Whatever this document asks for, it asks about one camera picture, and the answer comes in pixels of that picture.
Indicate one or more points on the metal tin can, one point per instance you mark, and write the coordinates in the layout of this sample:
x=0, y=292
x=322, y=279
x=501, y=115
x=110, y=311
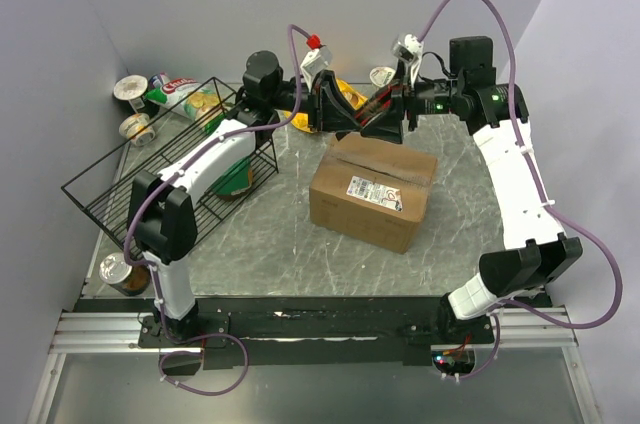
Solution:
x=128, y=280

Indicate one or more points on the yellow Lays chips bag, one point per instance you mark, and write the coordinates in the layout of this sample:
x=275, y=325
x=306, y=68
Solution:
x=354, y=97

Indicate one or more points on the green white chips bag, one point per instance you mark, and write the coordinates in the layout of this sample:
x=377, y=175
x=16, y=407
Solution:
x=188, y=98

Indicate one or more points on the aluminium rail frame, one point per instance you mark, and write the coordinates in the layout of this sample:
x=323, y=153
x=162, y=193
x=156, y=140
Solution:
x=97, y=333

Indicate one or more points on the red black utility knife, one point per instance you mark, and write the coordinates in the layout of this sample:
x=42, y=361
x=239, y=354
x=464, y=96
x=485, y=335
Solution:
x=364, y=116

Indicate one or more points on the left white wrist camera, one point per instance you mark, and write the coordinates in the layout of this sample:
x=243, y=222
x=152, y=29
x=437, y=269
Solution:
x=317, y=59

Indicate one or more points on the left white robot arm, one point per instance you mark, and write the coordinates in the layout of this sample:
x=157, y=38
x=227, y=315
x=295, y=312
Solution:
x=161, y=219

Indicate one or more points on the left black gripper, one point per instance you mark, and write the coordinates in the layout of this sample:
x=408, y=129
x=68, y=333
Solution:
x=335, y=113

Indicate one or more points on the brown cardboard express box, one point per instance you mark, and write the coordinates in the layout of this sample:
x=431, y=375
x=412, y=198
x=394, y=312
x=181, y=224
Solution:
x=372, y=190

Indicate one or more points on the white yogurt cup upright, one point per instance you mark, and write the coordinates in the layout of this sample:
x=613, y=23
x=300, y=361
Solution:
x=132, y=89

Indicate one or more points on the white yogurt cup rear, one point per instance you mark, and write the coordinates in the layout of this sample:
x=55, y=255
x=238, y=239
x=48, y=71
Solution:
x=381, y=76

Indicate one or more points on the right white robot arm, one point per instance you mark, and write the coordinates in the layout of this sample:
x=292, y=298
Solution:
x=536, y=248

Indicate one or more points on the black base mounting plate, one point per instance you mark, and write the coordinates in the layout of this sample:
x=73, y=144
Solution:
x=231, y=331

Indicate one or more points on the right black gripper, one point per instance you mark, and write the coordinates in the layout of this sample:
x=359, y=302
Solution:
x=387, y=126

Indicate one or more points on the green lidded jar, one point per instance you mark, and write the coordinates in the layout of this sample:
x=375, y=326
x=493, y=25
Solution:
x=235, y=182

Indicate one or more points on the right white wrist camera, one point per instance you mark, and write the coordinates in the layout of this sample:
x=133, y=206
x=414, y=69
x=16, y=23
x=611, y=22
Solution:
x=408, y=49

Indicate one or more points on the black wire rack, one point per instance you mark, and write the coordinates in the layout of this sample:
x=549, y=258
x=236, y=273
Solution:
x=176, y=137

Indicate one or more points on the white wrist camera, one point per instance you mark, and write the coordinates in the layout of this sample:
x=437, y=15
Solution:
x=317, y=59
x=408, y=49

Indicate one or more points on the blue white small packet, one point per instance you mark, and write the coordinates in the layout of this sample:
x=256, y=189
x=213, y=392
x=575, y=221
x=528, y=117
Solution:
x=158, y=81

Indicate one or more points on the white yogurt cup lying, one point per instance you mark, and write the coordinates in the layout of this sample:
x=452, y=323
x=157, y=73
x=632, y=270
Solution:
x=137, y=129

